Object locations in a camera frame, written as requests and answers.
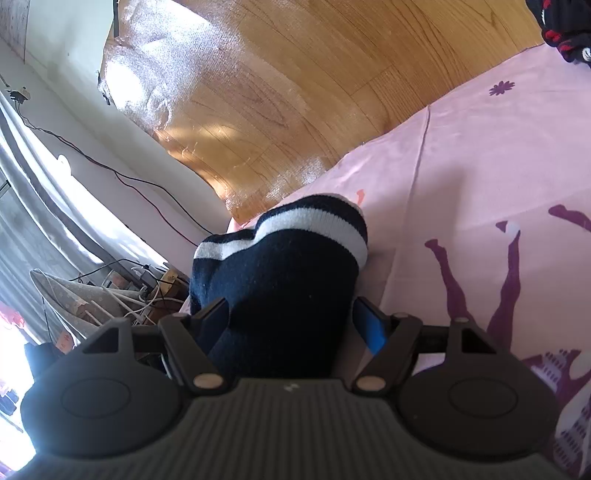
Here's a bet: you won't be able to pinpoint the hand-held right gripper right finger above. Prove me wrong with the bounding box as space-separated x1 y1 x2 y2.
351 298 502 395

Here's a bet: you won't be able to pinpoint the pink printed bed sheet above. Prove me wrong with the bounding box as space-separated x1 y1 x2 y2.
228 39 591 480

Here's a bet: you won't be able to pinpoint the grey curtain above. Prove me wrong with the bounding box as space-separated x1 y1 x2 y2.
0 92 155 333

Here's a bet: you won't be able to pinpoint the white cables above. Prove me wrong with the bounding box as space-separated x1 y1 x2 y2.
92 272 185 324

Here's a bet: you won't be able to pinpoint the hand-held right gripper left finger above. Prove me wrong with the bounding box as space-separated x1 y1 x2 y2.
81 298 230 395

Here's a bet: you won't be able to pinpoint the navy sweater with red pattern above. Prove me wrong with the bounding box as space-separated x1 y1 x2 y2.
526 0 591 68

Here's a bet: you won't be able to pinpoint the black wall cable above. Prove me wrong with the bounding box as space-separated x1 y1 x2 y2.
7 92 215 236

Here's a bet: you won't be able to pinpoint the brown box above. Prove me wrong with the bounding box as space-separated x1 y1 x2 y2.
159 268 190 301

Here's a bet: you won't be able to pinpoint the navy green white striped sweater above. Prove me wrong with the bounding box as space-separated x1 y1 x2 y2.
188 195 369 379

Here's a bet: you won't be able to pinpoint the wall poster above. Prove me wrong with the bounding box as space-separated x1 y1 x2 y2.
0 0 31 61

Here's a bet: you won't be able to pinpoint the grey dotted fabric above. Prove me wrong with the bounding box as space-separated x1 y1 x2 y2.
30 268 139 333

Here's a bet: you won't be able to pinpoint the red wall cable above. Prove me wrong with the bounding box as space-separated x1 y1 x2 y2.
78 152 199 245

